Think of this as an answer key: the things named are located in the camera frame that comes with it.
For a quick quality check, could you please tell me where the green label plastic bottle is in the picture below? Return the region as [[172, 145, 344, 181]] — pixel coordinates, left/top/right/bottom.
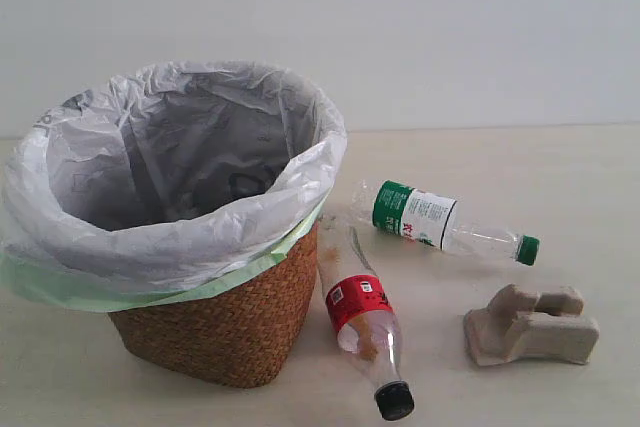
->
[[351, 180, 540, 266]]

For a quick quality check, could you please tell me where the white and green bin liner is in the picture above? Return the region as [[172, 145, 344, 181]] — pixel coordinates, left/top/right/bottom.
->
[[1, 61, 347, 313]]

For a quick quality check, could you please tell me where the woven brown wicker basket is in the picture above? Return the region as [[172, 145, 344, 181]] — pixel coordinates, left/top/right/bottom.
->
[[109, 229, 317, 388]]

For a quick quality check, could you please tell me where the beige moulded pulp packaging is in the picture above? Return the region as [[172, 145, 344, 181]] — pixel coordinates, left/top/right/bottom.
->
[[463, 284, 600, 367]]

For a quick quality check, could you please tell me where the red label plastic bottle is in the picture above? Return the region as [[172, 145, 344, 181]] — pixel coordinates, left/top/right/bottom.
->
[[317, 212, 415, 421]]

